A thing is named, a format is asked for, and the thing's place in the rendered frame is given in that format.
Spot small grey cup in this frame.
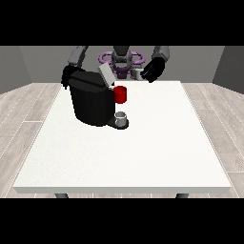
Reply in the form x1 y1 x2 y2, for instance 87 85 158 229
114 111 129 127

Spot pale grey machine lid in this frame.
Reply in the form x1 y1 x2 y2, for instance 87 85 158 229
97 62 116 88

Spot red pod holder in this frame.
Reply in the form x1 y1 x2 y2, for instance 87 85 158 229
113 85 128 105

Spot black coffee machine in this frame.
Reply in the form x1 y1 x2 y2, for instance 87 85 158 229
67 69 130 131

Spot grey robot trunk purple rings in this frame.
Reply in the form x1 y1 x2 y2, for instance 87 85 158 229
98 46 146 80

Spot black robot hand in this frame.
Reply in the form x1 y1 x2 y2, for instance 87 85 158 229
60 64 74 91
139 56 166 84

